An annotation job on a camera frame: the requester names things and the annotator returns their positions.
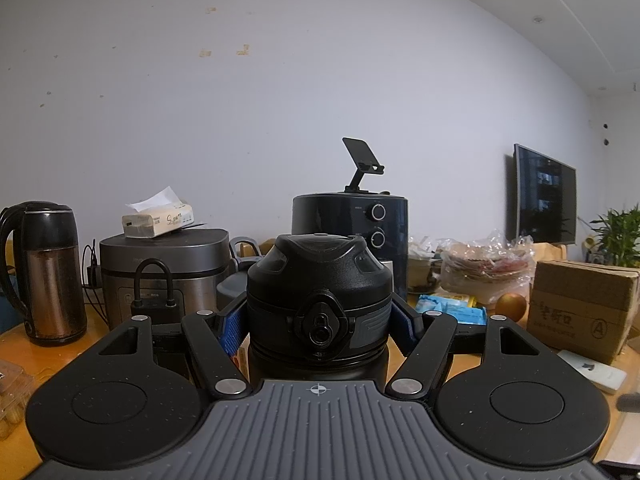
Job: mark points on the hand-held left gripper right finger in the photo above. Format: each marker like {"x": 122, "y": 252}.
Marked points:
{"x": 404, "y": 332}

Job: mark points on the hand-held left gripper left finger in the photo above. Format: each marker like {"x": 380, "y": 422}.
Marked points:
{"x": 231, "y": 332}

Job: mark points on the black water bottle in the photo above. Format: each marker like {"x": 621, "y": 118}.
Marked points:
{"x": 320, "y": 280}

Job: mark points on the blue wipe packet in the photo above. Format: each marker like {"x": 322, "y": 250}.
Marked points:
{"x": 431, "y": 305}

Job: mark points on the blue cloth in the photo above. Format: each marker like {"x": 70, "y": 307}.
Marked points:
{"x": 467, "y": 315}

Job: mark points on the yellow snack packet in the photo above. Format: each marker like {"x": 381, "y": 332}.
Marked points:
{"x": 462, "y": 300}

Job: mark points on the clear plastic food bag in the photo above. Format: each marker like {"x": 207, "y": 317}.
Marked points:
{"x": 422, "y": 265}

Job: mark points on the grey rice cooker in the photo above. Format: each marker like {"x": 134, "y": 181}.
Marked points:
{"x": 200, "y": 265}

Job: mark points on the wooden chair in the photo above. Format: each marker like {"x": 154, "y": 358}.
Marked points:
{"x": 252, "y": 247}

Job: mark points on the bagged stack of paper plates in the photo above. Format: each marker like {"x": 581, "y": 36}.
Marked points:
{"x": 485, "y": 270}

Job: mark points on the tissue pack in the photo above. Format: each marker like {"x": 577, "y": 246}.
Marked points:
{"x": 157, "y": 220}

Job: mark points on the dark blue air fryer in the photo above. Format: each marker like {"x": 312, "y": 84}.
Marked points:
{"x": 330, "y": 215}

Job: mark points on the black plug adapter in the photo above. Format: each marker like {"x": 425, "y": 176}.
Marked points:
{"x": 94, "y": 272}

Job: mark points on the cardboard box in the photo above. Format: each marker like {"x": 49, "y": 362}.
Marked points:
{"x": 580, "y": 305}

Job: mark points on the black phone stand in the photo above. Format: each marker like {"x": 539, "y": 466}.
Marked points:
{"x": 361, "y": 152}

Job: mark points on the black and copper electric kettle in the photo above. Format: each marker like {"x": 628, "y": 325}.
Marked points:
{"x": 50, "y": 280}

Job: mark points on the white remote control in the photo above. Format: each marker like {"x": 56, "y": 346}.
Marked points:
{"x": 595, "y": 371}

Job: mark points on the blue chair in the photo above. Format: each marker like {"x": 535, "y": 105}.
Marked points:
{"x": 7, "y": 315}

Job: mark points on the clear box of yellow fruits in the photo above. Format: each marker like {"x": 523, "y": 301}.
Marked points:
{"x": 12, "y": 400}

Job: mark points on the green potted plant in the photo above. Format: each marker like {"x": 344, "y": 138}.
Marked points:
{"x": 617, "y": 232}

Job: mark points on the recessed ceiling light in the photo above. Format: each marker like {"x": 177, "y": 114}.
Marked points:
{"x": 537, "y": 19}

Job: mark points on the wall television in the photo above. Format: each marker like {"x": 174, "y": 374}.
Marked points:
{"x": 545, "y": 195}

